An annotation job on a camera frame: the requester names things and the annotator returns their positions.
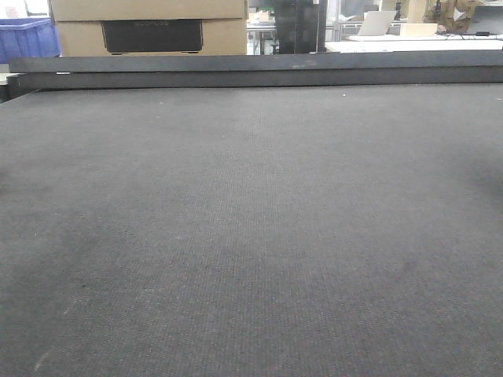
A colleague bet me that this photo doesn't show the black foam board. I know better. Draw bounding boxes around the black foam board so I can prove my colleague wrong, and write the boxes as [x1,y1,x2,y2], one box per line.
[7,66,502,98]
[9,49,502,73]

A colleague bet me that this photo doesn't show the lower black foam board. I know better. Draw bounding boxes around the lower black foam board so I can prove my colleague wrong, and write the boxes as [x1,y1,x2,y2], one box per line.
[7,66,502,98]

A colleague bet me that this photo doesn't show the lower cardboard box with handle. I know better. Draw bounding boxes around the lower cardboard box with handle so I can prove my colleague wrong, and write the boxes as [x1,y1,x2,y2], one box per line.
[56,19,248,57]

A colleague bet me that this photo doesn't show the blue plastic crate background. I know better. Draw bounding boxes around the blue plastic crate background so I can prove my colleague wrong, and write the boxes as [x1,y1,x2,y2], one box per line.
[1,17,61,64]

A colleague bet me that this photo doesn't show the seated person in brown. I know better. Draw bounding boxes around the seated person in brown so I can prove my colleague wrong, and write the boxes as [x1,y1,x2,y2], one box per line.
[423,0,483,34]

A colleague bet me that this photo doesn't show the silver laptop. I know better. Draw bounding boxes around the silver laptop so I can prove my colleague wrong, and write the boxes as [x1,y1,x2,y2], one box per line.
[357,11,395,36]

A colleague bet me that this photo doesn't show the small cardboard box on desk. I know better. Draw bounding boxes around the small cardboard box on desk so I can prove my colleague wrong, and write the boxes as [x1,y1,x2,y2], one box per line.
[400,23,438,37]

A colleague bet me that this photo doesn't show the white background desk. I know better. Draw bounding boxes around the white background desk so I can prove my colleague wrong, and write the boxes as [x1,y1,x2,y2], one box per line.
[325,34,502,53]

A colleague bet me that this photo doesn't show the upper black foam board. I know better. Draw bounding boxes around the upper black foam board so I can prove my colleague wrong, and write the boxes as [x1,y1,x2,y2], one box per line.
[9,49,502,73]

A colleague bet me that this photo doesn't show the black pillar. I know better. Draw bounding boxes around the black pillar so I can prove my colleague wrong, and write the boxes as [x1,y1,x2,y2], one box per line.
[274,0,327,54]

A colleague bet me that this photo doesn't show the upper cardboard box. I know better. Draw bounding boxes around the upper cardboard box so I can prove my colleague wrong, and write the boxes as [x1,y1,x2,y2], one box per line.
[50,0,248,21]

